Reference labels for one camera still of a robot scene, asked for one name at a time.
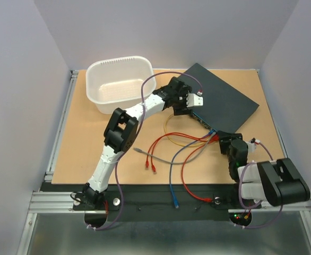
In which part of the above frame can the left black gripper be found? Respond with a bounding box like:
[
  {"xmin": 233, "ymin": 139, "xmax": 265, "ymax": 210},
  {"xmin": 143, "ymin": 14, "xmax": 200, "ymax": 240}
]
[{"xmin": 172, "ymin": 87, "xmax": 193, "ymax": 116}]

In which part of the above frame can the long red patch cable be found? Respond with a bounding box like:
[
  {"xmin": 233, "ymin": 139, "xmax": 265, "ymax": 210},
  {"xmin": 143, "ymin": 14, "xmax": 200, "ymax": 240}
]
[{"xmin": 181, "ymin": 134, "xmax": 220, "ymax": 204}]

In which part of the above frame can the dark network switch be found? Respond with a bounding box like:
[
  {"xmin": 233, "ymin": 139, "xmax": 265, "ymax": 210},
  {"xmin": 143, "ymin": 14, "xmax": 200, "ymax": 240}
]
[{"xmin": 179, "ymin": 63, "xmax": 259, "ymax": 133}]

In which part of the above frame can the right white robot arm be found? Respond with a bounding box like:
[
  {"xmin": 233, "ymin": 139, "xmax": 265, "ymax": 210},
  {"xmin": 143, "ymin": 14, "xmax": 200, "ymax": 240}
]
[{"xmin": 217, "ymin": 131, "xmax": 311, "ymax": 209}]

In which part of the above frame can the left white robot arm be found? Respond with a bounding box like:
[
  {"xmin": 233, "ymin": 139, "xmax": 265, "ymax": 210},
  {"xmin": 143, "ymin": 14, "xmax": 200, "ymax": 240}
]
[{"xmin": 82, "ymin": 77, "xmax": 192, "ymax": 209}]

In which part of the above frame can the white plastic tub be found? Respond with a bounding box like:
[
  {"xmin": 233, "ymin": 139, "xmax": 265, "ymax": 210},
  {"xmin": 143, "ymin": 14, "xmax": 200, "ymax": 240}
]
[{"xmin": 85, "ymin": 56, "xmax": 157, "ymax": 114}]

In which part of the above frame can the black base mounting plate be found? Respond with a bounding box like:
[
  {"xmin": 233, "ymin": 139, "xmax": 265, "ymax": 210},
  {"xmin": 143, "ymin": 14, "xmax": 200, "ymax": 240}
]
[{"xmin": 40, "ymin": 182, "xmax": 260, "ymax": 223}]

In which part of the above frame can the red patch cable pair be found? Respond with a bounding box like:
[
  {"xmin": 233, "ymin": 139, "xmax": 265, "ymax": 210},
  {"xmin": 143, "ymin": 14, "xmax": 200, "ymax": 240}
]
[{"xmin": 144, "ymin": 133, "xmax": 212, "ymax": 175}]

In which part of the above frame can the blue patch cable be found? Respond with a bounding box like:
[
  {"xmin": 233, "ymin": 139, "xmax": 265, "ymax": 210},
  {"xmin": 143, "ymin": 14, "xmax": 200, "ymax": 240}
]
[{"xmin": 168, "ymin": 130, "xmax": 217, "ymax": 208}]

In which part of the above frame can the grey patch cable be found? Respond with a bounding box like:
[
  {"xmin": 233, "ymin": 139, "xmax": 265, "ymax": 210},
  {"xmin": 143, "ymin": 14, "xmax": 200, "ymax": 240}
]
[{"xmin": 133, "ymin": 135, "xmax": 217, "ymax": 165}]

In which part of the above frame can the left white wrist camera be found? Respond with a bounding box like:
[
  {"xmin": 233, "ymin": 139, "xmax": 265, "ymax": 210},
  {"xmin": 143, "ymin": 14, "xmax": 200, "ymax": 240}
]
[{"xmin": 186, "ymin": 93, "xmax": 203, "ymax": 108}]

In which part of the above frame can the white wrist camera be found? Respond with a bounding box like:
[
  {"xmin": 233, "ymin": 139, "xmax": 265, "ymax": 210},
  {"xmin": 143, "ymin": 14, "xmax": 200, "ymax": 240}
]
[
  {"xmin": 246, "ymin": 138, "xmax": 261, "ymax": 153},
  {"xmin": 186, "ymin": 93, "xmax": 203, "ymax": 108}
]

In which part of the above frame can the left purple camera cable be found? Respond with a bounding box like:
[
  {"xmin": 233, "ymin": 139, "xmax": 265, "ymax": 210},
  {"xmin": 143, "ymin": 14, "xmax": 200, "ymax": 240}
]
[{"xmin": 85, "ymin": 71, "xmax": 203, "ymax": 231}]

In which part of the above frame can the purple camera cable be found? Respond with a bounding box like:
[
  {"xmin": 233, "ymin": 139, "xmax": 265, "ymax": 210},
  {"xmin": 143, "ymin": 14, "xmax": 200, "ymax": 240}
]
[
  {"xmin": 234, "ymin": 142, "xmax": 283, "ymax": 230},
  {"xmin": 85, "ymin": 71, "xmax": 203, "ymax": 231}
]

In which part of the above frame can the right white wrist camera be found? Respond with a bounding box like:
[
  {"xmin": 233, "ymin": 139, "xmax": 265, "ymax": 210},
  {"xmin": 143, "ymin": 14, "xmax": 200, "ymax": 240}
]
[{"xmin": 246, "ymin": 138, "xmax": 261, "ymax": 153}]

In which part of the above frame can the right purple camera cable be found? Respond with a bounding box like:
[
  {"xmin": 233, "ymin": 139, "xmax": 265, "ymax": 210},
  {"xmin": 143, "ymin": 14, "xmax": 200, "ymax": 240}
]
[{"xmin": 234, "ymin": 142, "xmax": 283, "ymax": 230}]

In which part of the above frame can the yellow patch cable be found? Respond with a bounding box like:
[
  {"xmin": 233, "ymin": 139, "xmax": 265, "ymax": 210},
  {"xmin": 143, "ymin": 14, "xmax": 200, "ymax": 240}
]
[{"xmin": 165, "ymin": 114, "xmax": 212, "ymax": 147}]

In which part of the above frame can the aluminium frame rail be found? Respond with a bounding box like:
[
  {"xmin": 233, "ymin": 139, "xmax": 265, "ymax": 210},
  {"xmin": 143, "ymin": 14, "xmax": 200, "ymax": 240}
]
[{"xmin": 17, "ymin": 70, "xmax": 79, "ymax": 254}]

